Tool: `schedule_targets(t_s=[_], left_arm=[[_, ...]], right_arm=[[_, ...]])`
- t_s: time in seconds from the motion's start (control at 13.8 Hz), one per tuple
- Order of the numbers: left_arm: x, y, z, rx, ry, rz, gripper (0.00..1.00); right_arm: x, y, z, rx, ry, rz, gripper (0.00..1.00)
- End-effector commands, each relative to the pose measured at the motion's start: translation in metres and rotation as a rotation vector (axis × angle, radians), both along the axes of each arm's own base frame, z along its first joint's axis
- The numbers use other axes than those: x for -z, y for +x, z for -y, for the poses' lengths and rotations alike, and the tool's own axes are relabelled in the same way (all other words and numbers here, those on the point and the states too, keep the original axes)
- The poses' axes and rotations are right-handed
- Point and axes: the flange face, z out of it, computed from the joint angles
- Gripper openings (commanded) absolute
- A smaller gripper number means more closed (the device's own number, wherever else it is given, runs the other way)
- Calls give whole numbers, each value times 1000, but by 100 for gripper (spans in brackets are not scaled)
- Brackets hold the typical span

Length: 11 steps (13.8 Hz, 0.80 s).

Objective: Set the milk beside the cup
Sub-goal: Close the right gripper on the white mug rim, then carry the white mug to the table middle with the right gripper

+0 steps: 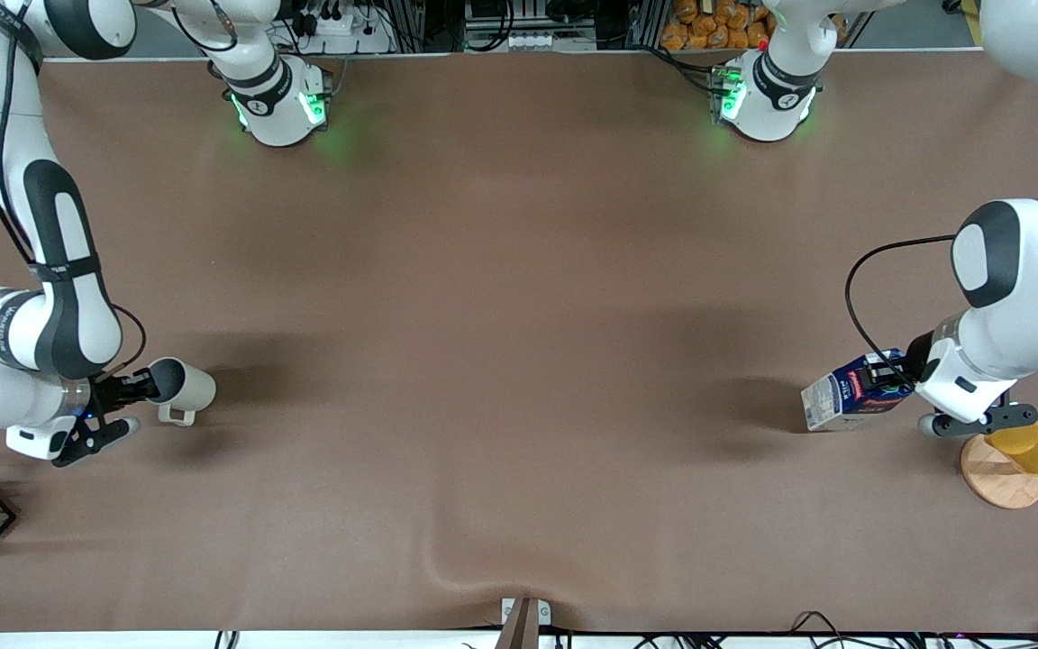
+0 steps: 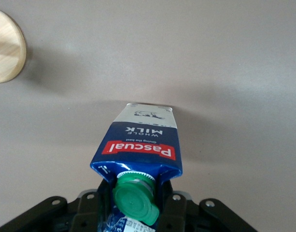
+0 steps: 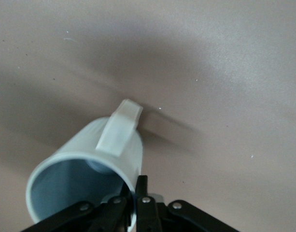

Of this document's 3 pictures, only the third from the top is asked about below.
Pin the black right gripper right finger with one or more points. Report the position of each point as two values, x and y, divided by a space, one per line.
147 217

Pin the brown table cover sheet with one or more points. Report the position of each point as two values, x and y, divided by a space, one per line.
210 72

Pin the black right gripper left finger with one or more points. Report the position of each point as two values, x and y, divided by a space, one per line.
89 217

